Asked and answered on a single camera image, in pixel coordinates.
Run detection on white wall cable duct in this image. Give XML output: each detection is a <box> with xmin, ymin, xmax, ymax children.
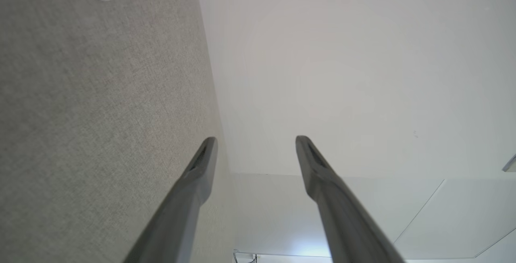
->
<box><xmin>233</xmin><ymin>249</ymin><xmax>332</xmax><ymax>263</ymax></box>

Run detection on grey fabric sofa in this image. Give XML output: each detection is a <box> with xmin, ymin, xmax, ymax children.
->
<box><xmin>0</xmin><ymin>0</ymin><xmax>236</xmax><ymax>263</ymax></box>

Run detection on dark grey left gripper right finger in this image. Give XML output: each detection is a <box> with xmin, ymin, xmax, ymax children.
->
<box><xmin>295</xmin><ymin>135</ymin><xmax>406</xmax><ymax>263</ymax></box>

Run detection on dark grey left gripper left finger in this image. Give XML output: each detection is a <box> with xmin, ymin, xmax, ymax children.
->
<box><xmin>123</xmin><ymin>136</ymin><xmax>218</xmax><ymax>263</ymax></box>

